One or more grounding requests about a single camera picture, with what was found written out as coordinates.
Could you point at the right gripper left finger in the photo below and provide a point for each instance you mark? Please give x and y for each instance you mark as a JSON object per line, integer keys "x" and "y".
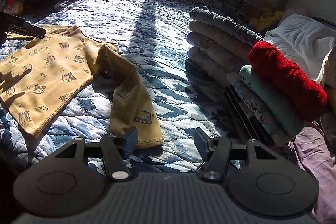
{"x": 115, "y": 150}

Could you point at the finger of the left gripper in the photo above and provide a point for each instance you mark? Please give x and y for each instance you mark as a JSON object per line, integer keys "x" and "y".
{"x": 18, "y": 25}

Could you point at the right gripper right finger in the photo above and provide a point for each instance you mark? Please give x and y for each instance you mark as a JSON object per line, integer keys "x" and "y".
{"x": 215, "y": 154}

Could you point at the yellow car print shirt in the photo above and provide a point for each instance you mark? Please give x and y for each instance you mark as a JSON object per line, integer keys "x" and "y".
{"x": 38, "y": 80}

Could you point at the black striped folded garment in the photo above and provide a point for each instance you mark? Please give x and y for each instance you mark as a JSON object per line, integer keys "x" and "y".
{"x": 247, "y": 125}

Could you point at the floral print folded garment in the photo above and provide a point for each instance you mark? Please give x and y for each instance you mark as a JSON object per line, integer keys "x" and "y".
{"x": 259, "y": 109}

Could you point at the mint green folded garment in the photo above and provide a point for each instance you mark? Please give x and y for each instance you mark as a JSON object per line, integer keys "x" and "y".
{"x": 286, "y": 115}

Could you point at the grey folded bottom garment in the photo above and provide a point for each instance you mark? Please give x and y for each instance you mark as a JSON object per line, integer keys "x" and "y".
{"x": 206, "y": 64}

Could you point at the purple cloth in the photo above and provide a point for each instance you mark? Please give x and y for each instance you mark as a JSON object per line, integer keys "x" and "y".
{"x": 311, "y": 153}

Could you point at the lavender folded garment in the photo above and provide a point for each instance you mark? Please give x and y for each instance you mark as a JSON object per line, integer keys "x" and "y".
{"x": 220, "y": 55}

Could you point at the red folded garment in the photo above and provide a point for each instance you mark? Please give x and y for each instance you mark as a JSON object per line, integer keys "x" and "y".
{"x": 308, "y": 97}

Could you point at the beige folded garment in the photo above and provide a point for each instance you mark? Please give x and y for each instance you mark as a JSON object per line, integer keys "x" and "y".
{"x": 224, "y": 39}

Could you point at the blue white quilted bedspread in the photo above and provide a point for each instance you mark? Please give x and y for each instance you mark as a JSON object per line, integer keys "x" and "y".
{"x": 151, "y": 35}

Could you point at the grey-green folded towel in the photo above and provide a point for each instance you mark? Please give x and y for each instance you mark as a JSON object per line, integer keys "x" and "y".
{"x": 226, "y": 24}

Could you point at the white pillow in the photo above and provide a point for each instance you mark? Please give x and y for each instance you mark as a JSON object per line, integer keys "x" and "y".
{"x": 310, "y": 44}

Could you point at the yellow plush toy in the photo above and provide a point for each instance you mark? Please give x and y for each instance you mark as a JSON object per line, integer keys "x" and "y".
{"x": 265, "y": 15}

